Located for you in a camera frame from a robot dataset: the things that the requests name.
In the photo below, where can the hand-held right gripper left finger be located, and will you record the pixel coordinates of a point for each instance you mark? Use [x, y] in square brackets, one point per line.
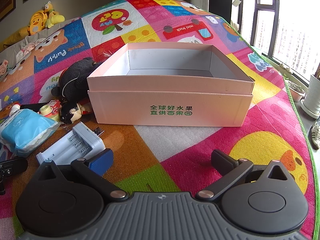
[102, 161]

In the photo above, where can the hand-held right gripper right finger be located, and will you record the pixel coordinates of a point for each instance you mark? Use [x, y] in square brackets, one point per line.
[221, 160]

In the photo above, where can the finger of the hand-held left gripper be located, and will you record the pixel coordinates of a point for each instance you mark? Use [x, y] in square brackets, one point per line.
[15, 166]

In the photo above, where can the white battery charger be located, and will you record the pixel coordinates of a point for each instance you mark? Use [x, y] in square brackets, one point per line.
[82, 135]

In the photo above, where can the pink cardboard box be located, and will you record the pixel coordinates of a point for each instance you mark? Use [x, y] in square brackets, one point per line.
[125, 110]

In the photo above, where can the red figurine doll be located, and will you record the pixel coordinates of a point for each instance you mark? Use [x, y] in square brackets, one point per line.
[85, 106]

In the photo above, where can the black plush toy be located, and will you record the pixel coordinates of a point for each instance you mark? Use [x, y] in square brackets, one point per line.
[75, 77]

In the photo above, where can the colourful cartoon play mat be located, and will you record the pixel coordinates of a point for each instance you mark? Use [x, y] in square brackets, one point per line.
[175, 142]

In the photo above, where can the white striped shoe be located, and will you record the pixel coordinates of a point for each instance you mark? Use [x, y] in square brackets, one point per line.
[316, 135]

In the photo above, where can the small pink floral cloth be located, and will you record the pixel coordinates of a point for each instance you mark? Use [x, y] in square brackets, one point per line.
[3, 67]

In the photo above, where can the tall white plant pot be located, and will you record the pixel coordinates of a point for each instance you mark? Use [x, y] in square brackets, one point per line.
[312, 97]

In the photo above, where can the yellow duck backpack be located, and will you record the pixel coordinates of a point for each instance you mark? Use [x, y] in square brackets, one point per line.
[37, 22]

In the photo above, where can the yellow duck plush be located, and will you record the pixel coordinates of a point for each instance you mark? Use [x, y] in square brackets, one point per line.
[53, 17]

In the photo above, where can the red white toy camera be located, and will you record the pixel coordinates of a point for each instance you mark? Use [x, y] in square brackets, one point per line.
[51, 110]

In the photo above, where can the window frame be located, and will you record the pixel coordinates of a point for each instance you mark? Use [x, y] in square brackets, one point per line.
[270, 32]

